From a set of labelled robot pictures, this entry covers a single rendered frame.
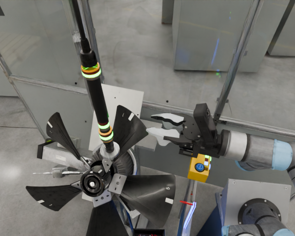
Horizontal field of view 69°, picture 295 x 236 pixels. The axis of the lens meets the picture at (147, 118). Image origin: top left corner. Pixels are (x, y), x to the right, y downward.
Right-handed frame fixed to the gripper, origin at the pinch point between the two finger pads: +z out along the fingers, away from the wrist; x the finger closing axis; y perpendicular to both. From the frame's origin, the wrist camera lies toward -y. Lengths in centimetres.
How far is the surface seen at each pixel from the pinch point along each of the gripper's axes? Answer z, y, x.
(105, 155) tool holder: 16.2, 19.7, -3.1
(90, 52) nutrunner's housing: 14.5, -19.6, -0.7
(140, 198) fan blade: 3.5, 47.4, -4.1
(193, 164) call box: -17, 59, 26
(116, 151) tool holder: 12.7, 19.7, -0.7
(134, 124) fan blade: 11.8, 23.4, 15.7
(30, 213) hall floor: 115, 166, -4
